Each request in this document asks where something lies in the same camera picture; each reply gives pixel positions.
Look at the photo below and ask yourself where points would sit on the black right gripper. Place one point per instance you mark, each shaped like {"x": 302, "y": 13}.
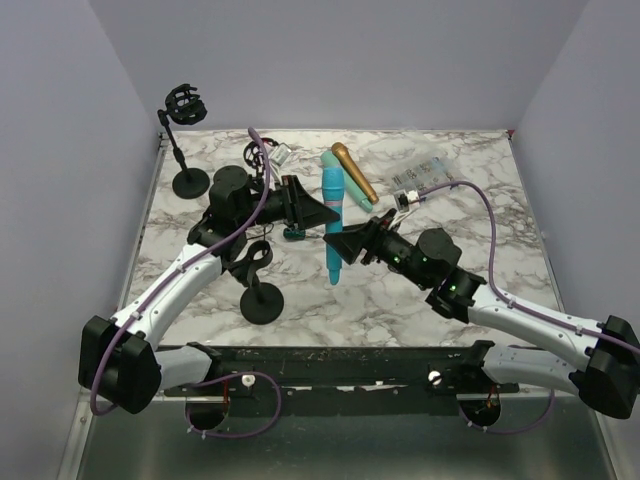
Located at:
{"x": 353, "y": 239}

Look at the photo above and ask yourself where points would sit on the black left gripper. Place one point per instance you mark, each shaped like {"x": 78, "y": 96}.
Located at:
{"x": 301, "y": 210}

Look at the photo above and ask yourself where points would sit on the blue microphone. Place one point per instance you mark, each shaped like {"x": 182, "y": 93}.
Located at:
{"x": 333, "y": 195}

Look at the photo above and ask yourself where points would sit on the mint green microphone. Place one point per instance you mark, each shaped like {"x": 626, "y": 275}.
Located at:
{"x": 329, "y": 160}

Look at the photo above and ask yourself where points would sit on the gold microphone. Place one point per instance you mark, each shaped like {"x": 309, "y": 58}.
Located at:
{"x": 343, "y": 155}

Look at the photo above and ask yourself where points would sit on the black tripod microphone stand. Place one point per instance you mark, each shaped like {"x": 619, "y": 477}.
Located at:
{"x": 253, "y": 157}

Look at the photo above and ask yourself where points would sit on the black clip microphone stand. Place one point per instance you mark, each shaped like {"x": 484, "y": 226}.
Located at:
{"x": 262, "y": 302}

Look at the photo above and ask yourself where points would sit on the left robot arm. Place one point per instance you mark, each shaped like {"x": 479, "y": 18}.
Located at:
{"x": 175, "y": 280}

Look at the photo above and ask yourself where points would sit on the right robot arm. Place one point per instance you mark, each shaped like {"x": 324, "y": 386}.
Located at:
{"x": 598, "y": 361}

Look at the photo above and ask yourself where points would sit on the clear plastic screw box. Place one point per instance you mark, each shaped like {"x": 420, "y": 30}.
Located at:
{"x": 421, "y": 173}

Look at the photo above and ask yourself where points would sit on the green handled screwdriver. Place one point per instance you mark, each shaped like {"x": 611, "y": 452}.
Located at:
{"x": 293, "y": 235}

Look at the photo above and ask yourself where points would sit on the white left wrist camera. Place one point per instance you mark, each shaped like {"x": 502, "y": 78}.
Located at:
{"x": 279, "y": 154}

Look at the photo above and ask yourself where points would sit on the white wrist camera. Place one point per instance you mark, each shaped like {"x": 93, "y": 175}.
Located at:
{"x": 279, "y": 154}
{"x": 407, "y": 200}

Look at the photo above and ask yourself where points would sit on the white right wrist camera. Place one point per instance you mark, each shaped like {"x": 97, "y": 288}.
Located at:
{"x": 407, "y": 200}

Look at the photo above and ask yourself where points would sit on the black front table rail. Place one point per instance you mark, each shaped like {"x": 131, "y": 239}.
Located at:
{"x": 303, "y": 381}

